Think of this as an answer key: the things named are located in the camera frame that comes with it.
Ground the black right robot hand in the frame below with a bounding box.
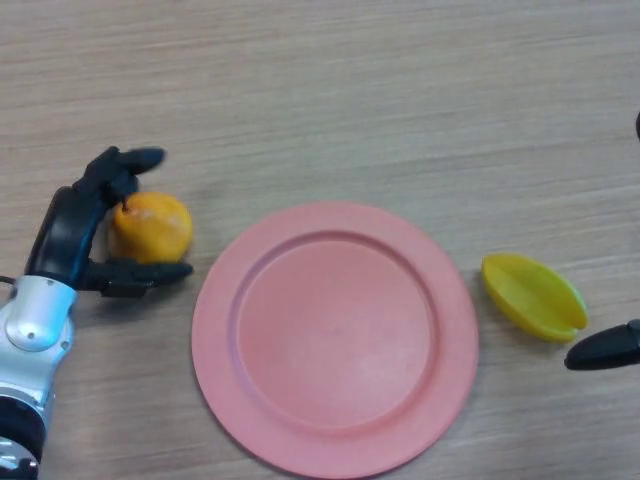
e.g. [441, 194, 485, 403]
[563, 110, 640, 372]

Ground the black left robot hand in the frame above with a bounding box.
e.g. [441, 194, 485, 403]
[24, 146, 195, 299]

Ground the yellow pear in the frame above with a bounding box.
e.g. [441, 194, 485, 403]
[107, 191, 194, 266]

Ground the pink round plate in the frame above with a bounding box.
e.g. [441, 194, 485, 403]
[191, 201, 480, 480]

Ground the yellow starfruit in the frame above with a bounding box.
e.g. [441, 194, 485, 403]
[481, 252, 590, 344]

